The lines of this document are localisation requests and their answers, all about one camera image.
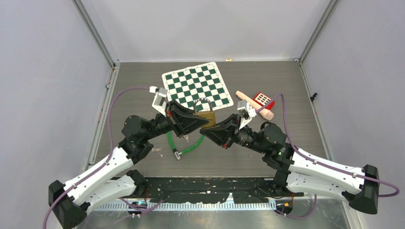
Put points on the brass padlock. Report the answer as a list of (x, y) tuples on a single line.
[(209, 115)]

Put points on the red white block toy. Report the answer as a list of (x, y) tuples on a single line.
[(263, 99)]

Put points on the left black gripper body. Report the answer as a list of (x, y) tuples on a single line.
[(176, 122)]

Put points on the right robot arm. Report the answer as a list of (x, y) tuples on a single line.
[(298, 171)]

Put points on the green white chessboard mat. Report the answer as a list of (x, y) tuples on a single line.
[(200, 81)]

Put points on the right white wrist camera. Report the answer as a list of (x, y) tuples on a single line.
[(246, 111)]

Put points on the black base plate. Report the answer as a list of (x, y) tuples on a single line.
[(211, 190)]

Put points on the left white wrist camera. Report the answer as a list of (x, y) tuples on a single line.
[(159, 102)]

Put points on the green cable lock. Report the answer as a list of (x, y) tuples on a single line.
[(178, 154)]

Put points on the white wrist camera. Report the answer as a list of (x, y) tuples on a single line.
[(159, 102), (246, 111)]

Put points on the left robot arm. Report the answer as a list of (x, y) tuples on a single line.
[(69, 200)]

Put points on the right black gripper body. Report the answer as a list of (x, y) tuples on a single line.
[(229, 135)]

